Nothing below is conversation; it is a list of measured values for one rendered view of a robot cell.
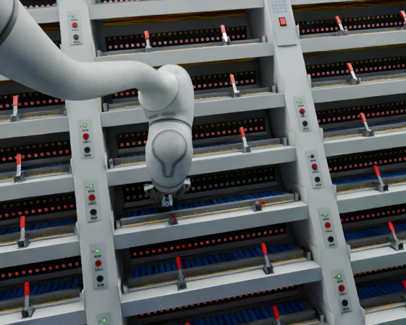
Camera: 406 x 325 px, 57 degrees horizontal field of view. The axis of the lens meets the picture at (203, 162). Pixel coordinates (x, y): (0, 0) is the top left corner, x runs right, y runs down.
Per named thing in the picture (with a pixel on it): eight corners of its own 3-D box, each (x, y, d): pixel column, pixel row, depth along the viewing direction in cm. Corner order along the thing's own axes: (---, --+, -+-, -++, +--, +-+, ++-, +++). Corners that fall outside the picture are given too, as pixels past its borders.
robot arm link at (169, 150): (189, 191, 89) (191, 141, 94) (195, 168, 75) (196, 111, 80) (144, 189, 88) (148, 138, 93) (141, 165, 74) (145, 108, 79)
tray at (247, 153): (296, 160, 122) (294, 118, 119) (107, 186, 113) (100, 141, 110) (274, 152, 141) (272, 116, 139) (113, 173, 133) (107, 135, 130)
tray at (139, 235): (309, 218, 118) (307, 189, 116) (115, 249, 109) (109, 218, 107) (285, 202, 137) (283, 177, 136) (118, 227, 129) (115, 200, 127)
